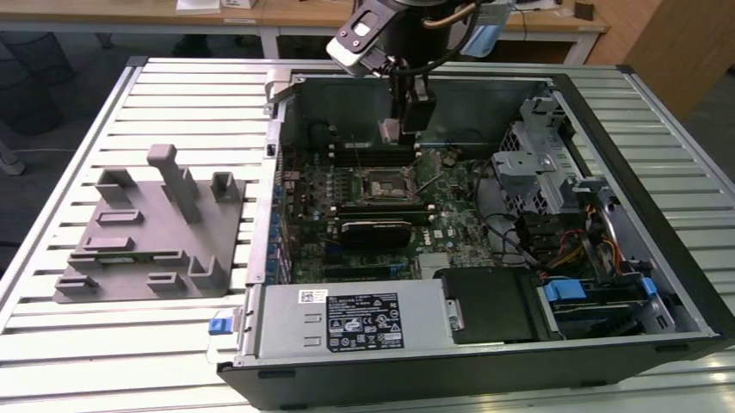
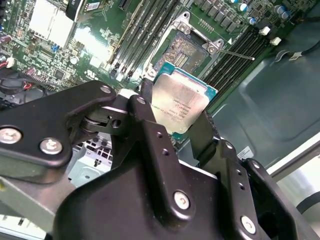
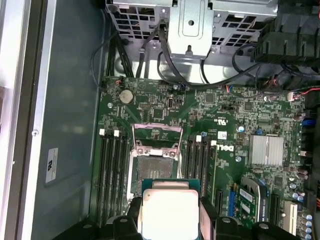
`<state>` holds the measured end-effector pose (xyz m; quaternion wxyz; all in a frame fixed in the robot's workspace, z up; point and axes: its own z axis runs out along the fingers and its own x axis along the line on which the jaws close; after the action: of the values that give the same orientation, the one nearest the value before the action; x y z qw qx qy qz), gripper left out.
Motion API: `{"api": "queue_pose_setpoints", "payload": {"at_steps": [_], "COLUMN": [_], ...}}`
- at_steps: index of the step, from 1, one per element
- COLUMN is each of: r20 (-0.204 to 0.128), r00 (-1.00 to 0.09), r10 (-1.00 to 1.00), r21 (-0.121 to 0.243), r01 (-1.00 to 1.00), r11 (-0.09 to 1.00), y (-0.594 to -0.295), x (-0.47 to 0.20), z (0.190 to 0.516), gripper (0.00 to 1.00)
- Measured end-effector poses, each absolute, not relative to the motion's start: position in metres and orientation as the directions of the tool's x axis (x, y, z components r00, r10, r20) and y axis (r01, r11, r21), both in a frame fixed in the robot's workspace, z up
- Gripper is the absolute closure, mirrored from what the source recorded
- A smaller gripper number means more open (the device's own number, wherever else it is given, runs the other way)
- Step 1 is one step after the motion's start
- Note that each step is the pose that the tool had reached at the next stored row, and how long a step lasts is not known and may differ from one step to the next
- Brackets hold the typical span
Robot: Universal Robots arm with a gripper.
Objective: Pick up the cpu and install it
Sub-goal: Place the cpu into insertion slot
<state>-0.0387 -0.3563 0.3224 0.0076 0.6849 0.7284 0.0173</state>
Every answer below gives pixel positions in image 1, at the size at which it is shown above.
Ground grey chair base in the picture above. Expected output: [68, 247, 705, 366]
[0, 140, 25, 176]

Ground black plastic shroud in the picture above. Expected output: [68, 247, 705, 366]
[438, 266, 546, 345]

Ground black RAM slot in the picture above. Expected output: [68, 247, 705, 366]
[330, 144, 418, 152]
[332, 155, 420, 166]
[330, 149, 418, 158]

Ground coloured wire bundle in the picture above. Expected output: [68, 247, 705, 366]
[538, 205, 628, 277]

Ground metal drive cage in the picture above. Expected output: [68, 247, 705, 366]
[490, 96, 576, 216]

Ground green motherboard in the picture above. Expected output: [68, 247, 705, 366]
[274, 144, 517, 285]

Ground black open PC case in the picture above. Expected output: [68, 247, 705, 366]
[214, 67, 735, 410]

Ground grey power supply unit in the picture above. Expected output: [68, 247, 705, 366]
[252, 281, 454, 361]

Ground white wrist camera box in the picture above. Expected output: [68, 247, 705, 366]
[325, 0, 400, 80]

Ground white paper box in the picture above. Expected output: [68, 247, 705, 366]
[174, 0, 222, 14]

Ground wooden cabinet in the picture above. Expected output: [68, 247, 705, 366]
[589, 0, 735, 118]

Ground black wire loop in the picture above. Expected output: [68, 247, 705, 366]
[480, 212, 536, 260]

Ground green RAM stick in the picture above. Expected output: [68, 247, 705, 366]
[94, 254, 174, 263]

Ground silver finned heat sink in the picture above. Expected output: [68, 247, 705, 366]
[417, 252, 452, 276]

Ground blue disk carrier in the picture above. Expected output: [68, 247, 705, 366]
[541, 279, 586, 309]

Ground silver CPU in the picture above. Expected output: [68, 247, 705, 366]
[376, 119, 401, 144]

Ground grey parts rack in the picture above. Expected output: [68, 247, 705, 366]
[51, 144, 249, 305]

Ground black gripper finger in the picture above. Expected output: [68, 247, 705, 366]
[386, 64, 405, 124]
[400, 74, 437, 146]

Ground dark office chair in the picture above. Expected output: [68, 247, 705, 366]
[0, 32, 77, 135]

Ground black graphics card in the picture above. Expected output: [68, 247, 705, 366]
[337, 219, 413, 250]

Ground copper coloured cable loop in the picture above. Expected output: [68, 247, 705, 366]
[422, 2, 480, 32]

